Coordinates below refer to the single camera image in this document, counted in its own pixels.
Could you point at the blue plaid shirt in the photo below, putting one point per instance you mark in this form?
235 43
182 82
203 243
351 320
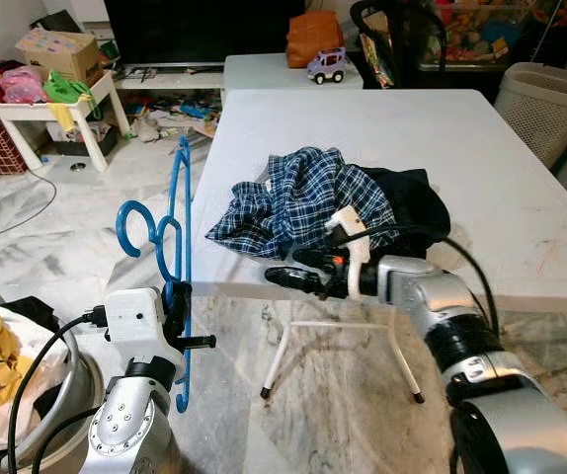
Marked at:
283 197

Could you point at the blue plastic clothes hanger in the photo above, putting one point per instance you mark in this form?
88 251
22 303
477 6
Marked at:
122 222

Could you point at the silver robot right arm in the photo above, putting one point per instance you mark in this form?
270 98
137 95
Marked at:
521 425

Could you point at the black garment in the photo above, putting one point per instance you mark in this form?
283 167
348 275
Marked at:
417 202

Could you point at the white laundry bin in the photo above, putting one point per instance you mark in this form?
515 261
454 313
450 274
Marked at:
71 405

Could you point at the white folding table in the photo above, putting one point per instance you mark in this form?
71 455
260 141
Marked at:
412 128

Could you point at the white low table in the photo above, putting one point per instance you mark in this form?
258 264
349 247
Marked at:
264 71

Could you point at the purple toy car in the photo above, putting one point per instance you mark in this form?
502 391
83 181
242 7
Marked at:
326 67

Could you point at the orange bag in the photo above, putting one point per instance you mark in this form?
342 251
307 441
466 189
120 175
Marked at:
313 39

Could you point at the small white kids table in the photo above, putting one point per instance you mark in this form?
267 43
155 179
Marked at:
27 109

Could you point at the black chair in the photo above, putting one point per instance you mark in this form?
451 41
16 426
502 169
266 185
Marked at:
432 49

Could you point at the black television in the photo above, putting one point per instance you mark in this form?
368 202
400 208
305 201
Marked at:
204 30

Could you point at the pink bag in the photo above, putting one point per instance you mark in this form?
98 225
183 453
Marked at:
22 87

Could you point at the grey laundry basket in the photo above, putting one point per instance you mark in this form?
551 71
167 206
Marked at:
540 118

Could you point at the cardboard box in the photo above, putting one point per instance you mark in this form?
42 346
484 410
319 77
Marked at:
61 54

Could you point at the colourful toy shelf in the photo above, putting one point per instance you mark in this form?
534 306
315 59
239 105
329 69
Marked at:
501 30

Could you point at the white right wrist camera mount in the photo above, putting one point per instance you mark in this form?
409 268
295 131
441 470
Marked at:
359 272

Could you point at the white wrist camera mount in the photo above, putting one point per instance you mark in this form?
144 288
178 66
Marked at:
359 272
130 321

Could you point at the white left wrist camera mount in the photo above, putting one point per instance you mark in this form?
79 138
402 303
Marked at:
130 321

